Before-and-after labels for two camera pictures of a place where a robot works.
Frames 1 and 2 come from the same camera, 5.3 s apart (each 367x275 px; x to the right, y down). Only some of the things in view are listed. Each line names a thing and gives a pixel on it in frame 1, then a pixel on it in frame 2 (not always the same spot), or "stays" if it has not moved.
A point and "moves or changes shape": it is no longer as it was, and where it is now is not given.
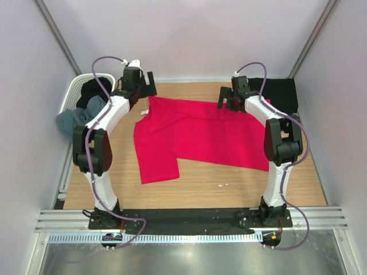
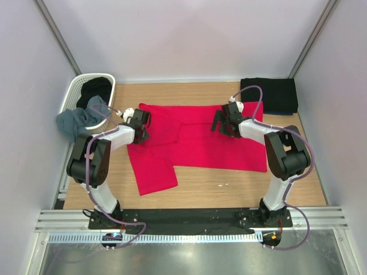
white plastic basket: x=73 y=89 stays
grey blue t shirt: x=67 y=120 stays
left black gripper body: x=144 y=90 to x=144 y=137
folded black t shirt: x=280 y=93 stays
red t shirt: x=198 y=131 moves or changes shape
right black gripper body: x=227 y=93 to x=219 y=117
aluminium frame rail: x=55 y=220 stays
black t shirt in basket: x=93 y=87 stays
